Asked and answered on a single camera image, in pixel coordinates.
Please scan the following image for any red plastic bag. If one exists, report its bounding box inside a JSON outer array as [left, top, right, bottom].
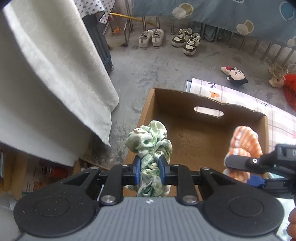
[[282, 74, 296, 106]]

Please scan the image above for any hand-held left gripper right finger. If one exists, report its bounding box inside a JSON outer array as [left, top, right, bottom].
[[158, 155, 233, 206]]

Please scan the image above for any checked floral tablecloth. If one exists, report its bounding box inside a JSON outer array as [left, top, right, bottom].
[[184, 78, 296, 209]]

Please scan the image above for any star print cloth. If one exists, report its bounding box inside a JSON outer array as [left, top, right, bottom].
[[75, 0, 114, 24]]

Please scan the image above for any dark grey cabinet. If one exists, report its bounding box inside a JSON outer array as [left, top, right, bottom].
[[82, 11, 114, 75]]

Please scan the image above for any black haired plush doll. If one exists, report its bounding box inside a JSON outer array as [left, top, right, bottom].
[[220, 66, 248, 88]]

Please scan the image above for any red gas canister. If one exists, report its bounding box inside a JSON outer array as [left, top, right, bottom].
[[42, 166, 68, 179]]

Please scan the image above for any white textured cloth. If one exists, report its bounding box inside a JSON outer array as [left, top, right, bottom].
[[0, 0, 119, 167]]

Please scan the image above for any brown cardboard box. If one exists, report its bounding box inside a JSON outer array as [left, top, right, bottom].
[[123, 87, 269, 202]]

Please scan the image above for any printed cardboard carton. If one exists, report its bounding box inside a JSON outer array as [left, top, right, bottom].
[[0, 148, 77, 194]]

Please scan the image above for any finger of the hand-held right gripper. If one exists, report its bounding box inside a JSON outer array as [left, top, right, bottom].
[[225, 151, 278, 173], [249, 174, 266, 189]]

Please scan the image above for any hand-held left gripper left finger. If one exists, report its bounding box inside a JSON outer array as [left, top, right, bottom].
[[63, 156, 141, 207]]

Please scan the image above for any yellow broom stick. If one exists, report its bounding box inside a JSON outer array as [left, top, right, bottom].
[[110, 13, 158, 26]]

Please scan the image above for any person's right hand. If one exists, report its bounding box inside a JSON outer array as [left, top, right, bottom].
[[286, 206, 296, 241]]

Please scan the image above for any green white scrunchie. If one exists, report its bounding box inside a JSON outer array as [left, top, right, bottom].
[[125, 120, 173, 198]]

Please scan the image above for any blue bedsheet with circles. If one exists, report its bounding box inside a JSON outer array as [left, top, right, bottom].
[[133, 0, 296, 48]]

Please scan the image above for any beige woven slipper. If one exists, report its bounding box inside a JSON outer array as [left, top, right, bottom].
[[273, 63, 284, 80], [268, 77, 285, 88]]

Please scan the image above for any orange striped scrunchie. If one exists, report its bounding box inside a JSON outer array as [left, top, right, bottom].
[[222, 126, 263, 183]]

